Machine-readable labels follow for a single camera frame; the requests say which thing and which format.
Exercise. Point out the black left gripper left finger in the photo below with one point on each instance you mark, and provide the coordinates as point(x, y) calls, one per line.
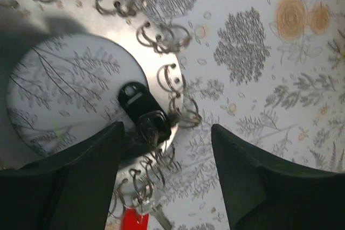
point(71, 189)

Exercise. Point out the red key tag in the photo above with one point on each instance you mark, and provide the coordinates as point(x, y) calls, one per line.
point(133, 221)

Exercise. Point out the silver key by red tag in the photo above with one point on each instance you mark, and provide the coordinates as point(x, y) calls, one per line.
point(151, 206)

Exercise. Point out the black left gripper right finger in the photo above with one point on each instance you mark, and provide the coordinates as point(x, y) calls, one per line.
point(263, 191)

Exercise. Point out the floral patterned table mat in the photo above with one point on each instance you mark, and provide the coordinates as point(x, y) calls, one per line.
point(270, 71)

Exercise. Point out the silver key with black tag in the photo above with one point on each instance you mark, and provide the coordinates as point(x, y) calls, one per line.
point(155, 129)

